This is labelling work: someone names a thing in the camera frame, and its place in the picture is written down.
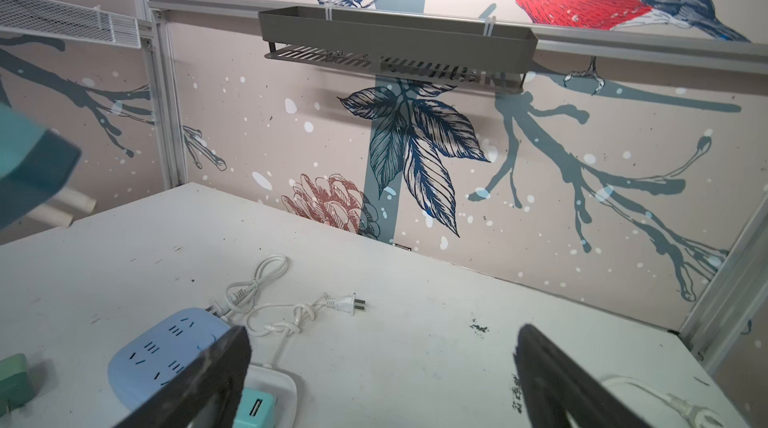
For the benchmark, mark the black wire basket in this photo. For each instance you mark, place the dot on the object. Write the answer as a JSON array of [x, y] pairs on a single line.
[[444, 51]]

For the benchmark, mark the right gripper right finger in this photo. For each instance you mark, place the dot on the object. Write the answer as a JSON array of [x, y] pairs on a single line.
[[557, 392]]

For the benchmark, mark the blue square power socket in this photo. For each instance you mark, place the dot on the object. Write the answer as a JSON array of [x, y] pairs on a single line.
[[153, 359]]

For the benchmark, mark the white mesh shelf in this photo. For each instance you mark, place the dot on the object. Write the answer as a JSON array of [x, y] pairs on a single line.
[[65, 21]]

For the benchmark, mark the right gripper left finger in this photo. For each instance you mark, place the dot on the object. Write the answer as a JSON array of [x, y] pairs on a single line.
[[205, 394]]

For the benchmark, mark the white square power socket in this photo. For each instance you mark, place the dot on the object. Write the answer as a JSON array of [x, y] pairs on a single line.
[[281, 386]]

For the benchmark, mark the teal plug adapter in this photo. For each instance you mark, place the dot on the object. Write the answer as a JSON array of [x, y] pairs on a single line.
[[256, 409]]

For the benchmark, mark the green plug adapter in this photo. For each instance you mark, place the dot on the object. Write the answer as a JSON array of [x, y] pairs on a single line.
[[16, 387], [36, 166]]

